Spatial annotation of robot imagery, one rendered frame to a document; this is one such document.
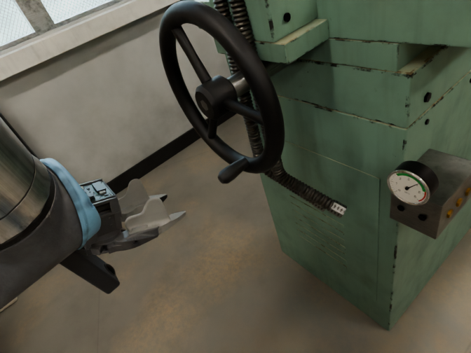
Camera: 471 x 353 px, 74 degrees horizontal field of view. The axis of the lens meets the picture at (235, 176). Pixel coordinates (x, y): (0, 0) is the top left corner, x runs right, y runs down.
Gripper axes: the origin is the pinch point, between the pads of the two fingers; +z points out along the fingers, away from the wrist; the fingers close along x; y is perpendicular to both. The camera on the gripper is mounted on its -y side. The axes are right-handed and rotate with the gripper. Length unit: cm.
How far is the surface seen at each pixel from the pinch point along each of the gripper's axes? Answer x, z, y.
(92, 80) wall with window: 127, 23, 1
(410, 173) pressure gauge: -25.4, 25.0, 9.2
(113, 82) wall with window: 127, 32, -1
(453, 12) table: -25.3, 24.6, 29.0
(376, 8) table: -16.2, 24.5, 29.6
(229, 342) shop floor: 12, 21, -65
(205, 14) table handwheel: -5.0, 5.3, 28.9
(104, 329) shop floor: 51, -9, -76
